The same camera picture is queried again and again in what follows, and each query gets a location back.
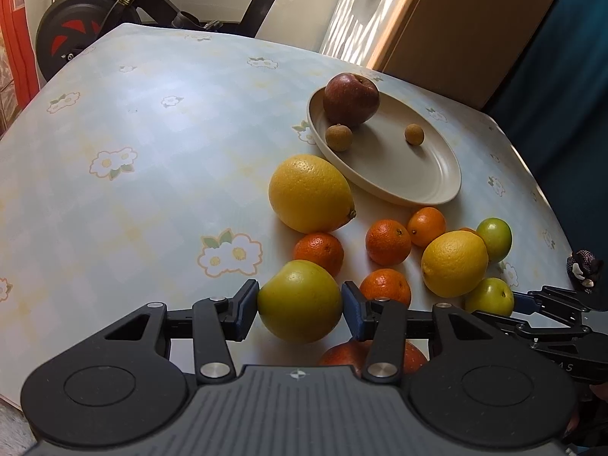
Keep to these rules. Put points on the orange tangerine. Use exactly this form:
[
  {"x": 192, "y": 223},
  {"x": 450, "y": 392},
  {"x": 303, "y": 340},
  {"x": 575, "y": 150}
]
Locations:
[
  {"x": 468, "y": 231},
  {"x": 384, "y": 285},
  {"x": 388, "y": 242},
  {"x": 426, "y": 225},
  {"x": 319, "y": 251}
]

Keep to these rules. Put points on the brown longan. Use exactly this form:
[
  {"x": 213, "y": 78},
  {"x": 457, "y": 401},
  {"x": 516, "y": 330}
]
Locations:
[
  {"x": 413, "y": 133},
  {"x": 338, "y": 137}
]

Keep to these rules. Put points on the yellow-green apple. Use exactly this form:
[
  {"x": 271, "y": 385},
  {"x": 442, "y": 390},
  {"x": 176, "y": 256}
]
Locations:
[{"x": 300, "y": 300}]

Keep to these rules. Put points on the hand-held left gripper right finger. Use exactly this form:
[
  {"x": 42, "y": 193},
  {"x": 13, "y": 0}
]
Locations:
[{"x": 351, "y": 311}]

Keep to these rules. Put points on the green lime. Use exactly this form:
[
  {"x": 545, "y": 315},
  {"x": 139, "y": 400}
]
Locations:
[{"x": 496, "y": 240}]

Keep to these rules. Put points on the red grapefruit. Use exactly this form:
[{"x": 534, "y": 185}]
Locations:
[{"x": 346, "y": 356}]

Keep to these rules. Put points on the wooden cabinet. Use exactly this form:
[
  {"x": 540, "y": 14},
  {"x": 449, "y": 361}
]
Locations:
[{"x": 465, "y": 33}]

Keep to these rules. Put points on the dark patterned cloth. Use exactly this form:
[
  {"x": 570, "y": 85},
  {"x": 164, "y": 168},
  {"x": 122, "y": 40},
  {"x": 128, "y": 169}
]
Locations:
[{"x": 584, "y": 270}]

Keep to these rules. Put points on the yellow-green citrus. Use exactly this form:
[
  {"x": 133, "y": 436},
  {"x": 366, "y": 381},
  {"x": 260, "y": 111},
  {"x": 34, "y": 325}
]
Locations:
[{"x": 489, "y": 297}]

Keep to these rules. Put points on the red apple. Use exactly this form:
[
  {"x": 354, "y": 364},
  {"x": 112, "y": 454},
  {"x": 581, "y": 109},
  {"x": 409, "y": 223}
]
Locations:
[{"x": 351, "y": 99}]

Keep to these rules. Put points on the large yellow lemon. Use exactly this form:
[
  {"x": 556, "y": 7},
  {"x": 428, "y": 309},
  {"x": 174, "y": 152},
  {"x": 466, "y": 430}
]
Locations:
[{"x": 311, "y": 193}]

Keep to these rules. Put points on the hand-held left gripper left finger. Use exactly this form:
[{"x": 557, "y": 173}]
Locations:
[{"x": 247, "y": 311}]

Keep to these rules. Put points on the small yellow lemon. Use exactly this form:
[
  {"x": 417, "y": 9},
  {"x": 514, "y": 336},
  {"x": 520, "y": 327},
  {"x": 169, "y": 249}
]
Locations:
[{"x": 454, "y": 263}]

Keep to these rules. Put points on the beige plate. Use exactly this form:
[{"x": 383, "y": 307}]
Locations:
[{"x": 403, "y": 171}]

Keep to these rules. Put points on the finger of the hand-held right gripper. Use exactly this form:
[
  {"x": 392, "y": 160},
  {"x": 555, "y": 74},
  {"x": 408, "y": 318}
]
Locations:
[
  {"x": 560, "y": 304},
  {"x": 546, "y": 332}
]

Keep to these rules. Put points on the black exercise bike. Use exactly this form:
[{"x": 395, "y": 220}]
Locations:
[{"x": 76, "y": 23}]

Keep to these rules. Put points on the dark blue curtain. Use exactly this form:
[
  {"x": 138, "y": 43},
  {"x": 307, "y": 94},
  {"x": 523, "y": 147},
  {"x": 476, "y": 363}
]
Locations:
[{"x": 570, "y": 128}]

